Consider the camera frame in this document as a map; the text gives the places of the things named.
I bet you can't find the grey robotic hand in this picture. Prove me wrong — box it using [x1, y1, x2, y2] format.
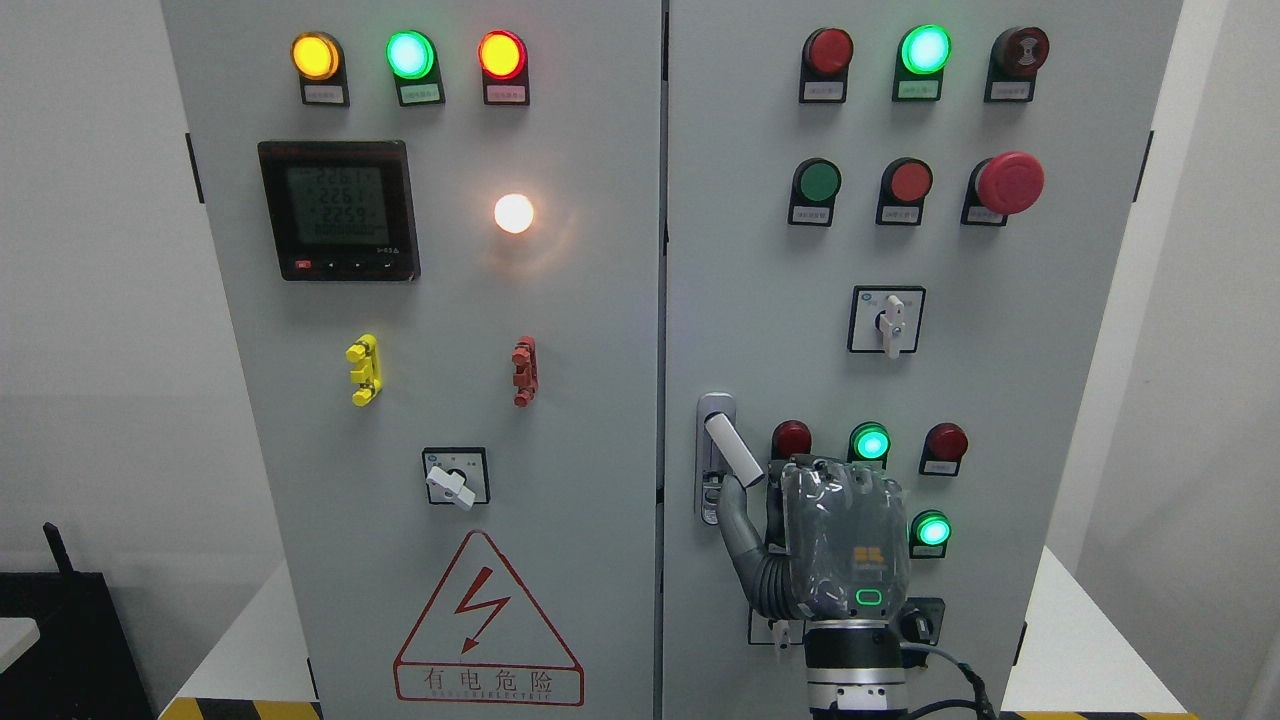
[717, 455, 910, 623]

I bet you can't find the silver door lock handle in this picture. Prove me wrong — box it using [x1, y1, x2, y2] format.
[694, 392, 767, 527]

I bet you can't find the grey right cabinet door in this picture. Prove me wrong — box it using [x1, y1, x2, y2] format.
[662, 1, 1183, 719]

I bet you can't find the grey cabinet door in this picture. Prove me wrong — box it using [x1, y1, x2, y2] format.
[662, 1, 1183, 719]
[163, 1, 663, 719]

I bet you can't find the grey left cabinet door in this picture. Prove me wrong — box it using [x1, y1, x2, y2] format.
[163, 1, 663, 719]

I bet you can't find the green indicator light lower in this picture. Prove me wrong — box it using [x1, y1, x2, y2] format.
[908, 509, 952, 559]

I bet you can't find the green indicator light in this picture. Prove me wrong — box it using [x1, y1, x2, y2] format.
[847, 421, 892, 466]
[385, 29, 445, 108]
[908, 509, 952, 559]
[892, 24, 952, 102]

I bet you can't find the green indicator light middle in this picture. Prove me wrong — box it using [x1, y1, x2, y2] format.
[847, 421, 892, 466]

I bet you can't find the dark red indicator middle left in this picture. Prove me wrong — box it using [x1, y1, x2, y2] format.
[771, 419, 813, 461]

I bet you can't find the dark red indicator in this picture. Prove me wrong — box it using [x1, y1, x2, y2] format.
[797, 27, 855, 104]
[918, 421, 969, 477]
[771, 419, 813, 461]

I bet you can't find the dark red indicator middle right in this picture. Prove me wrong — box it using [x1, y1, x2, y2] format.
[918, 421, 969, 477]

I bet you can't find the green push button upper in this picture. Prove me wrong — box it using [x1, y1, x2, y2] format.
[787, 158, 842, 227]

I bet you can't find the red terminal clip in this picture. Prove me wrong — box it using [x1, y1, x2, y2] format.
[511, 334, 539, 407]

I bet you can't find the red push button upper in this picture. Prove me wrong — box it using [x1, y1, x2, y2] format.
[876, 158, 934, 225]

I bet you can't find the red electric warning sticker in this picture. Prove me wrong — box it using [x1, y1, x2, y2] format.
[393, 530, 585, 707]

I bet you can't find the red emergency stop button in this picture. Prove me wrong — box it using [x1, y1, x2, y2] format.
[960, 151, 1044, 227]

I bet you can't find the white glowing indicator light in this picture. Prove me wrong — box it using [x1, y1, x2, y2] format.
[493, 193, 536, 234]

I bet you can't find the dark red indicator top right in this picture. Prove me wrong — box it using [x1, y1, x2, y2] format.
[797, 27, 855, 104]

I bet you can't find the yellow terminal clip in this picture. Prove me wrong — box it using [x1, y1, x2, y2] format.
[346, 333, 383, 407]

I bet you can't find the green indicator light top right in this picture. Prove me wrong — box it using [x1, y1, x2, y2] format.
[892, 24, 952, 102]

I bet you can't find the dark red buzzer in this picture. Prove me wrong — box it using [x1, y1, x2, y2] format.
[984, 26, 1050, 102]

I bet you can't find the red lit indicator light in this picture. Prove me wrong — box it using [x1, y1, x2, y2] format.
[477, 29, 530, 106]

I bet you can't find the black digital power meter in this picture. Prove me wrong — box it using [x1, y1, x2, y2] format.
[257, 138, 420, 282]

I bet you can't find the green indicator light top left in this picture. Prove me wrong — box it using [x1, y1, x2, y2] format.
[385, 29, 445, 108]

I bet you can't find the yellow indicator light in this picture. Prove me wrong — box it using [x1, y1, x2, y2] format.
[291, 31, 349, 108]

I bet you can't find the black box at left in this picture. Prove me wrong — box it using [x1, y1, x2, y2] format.
[1, 521, 156, 719]

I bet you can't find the lower white rotary switch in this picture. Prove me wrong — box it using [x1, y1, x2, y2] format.
[746, 609, 806, 664]

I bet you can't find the black knob selector switch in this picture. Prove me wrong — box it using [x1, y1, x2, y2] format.
[897, 597, 946, 646]

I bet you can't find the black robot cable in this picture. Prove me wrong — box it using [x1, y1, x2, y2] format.
[899, 641, 1001, 720]

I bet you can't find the upper right rotary switch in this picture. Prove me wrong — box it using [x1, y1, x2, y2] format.
[846, 284, 927, 359]

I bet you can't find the left door rotary switch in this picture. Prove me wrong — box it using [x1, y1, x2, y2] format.
[421, 446, 492, 510]

